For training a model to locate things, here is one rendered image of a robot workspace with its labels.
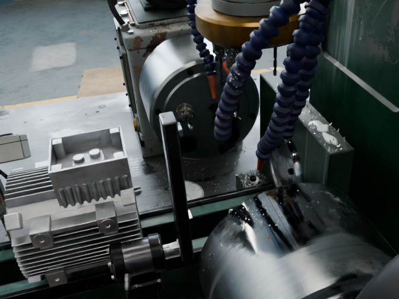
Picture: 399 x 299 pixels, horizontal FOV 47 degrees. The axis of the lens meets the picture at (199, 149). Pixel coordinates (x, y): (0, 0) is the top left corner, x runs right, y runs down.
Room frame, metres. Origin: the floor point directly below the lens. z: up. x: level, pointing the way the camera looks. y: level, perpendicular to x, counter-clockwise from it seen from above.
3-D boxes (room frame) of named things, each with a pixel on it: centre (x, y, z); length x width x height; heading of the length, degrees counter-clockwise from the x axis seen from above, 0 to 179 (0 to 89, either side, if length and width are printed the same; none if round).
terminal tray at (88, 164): (0.62, 0.18, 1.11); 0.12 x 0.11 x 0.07; 101
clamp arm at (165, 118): (0.52, 0.04, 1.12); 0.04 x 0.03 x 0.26; 101
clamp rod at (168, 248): (0.51, 0.08, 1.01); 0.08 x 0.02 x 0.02; 101
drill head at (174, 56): (1.02, 0.00, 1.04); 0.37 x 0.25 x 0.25; 11
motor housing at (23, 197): (0.62, 0.22, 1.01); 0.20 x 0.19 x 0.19; 101
